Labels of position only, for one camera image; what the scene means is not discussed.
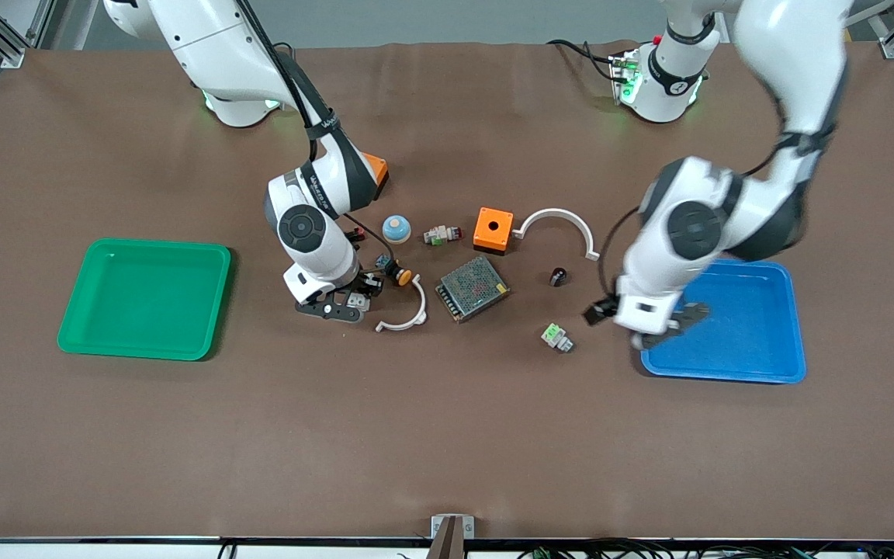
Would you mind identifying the orange mushroom push button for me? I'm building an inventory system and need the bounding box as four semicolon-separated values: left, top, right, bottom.
374;254;414;287

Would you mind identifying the green white contact block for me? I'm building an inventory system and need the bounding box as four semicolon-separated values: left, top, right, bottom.
541;322;574;354

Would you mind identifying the small white semicircular clamp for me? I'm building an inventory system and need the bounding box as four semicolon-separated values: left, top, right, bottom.
375;275;428;334

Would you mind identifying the blue plastic tray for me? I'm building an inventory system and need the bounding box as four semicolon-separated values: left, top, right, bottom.
639;259;808;385

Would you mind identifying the large white semicircular clamp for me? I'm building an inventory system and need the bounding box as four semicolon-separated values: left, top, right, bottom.
512;208;601;262

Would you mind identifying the metal mesh power supply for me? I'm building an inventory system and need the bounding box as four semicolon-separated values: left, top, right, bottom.
435;255;511;324

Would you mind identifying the orange button box black base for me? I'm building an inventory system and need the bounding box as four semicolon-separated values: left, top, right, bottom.
362;152;390;196
473;207;515;255

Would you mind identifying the green plastic tray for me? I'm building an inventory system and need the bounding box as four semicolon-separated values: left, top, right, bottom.
57;238;232;362

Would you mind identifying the left base green-lit control box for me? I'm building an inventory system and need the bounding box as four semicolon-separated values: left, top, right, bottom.
608;49;643;106

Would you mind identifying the black left base cable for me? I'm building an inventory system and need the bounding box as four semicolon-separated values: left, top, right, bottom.
546;39;620;81

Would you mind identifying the grey metal table bracket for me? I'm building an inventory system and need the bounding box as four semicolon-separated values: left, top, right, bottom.
429;514;476;559

